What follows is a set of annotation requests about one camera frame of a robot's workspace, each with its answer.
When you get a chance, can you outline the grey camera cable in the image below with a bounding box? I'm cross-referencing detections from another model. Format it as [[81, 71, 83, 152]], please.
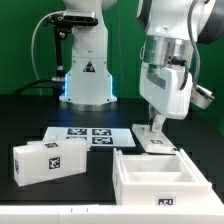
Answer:
[[30, 10, 64, 97]]

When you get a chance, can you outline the black cable on table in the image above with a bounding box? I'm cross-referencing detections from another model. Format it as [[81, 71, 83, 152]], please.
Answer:
[[11, 78, 64, 97]]

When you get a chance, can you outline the white marker sheet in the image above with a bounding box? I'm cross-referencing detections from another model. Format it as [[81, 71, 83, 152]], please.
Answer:
[[43, 127, 135, 147]]

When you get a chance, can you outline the white L-shaped workspace border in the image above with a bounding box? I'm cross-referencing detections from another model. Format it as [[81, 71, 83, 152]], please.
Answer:
[[0, 203, 224, 224]]

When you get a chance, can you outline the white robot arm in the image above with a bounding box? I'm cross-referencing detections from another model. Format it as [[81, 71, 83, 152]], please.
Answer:
[[55, 0, 224, 132]]

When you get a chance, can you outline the white cabinet body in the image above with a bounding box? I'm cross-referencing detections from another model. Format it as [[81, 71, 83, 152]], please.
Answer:
[[112, 150, 212, 207]]

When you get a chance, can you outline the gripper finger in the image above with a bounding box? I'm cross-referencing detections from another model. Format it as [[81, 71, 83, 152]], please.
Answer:
[[149, 107, 166, 132]]

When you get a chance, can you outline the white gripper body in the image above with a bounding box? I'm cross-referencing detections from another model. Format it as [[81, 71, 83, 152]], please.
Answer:
[[139, 63, 192, 120]]

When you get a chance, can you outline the black camera on stand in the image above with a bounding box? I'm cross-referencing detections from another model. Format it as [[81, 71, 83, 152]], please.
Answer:
[[45, 10, 98, 97]]

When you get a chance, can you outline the white cabinet door panel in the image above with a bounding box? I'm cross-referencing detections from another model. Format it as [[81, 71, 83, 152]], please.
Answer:
[[132, 124, 175, 154]]

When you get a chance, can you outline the white cabinet door block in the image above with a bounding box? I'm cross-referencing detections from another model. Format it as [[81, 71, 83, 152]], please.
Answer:
[[13, 138, 89, 186]]

